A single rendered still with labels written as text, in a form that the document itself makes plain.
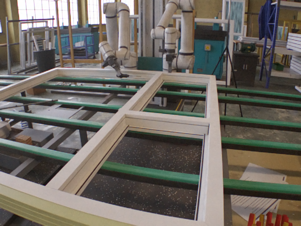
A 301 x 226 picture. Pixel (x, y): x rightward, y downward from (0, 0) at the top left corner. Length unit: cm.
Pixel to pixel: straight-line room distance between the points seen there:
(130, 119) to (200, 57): 443
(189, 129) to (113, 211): 55
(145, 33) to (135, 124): 174
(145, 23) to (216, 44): 290
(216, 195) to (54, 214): 39
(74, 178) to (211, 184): 39
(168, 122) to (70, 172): 49
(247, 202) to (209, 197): 47
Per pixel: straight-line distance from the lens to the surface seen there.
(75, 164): 69
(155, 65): 258
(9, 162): 137
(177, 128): 96
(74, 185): 69
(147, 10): 265
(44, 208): 58
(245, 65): 516
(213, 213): 54
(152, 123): 97
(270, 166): 129
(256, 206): 101
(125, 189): 109
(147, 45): 266
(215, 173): 65
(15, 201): 64
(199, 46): 529
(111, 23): 233
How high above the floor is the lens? 133
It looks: 23 degrees down
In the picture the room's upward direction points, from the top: straight up
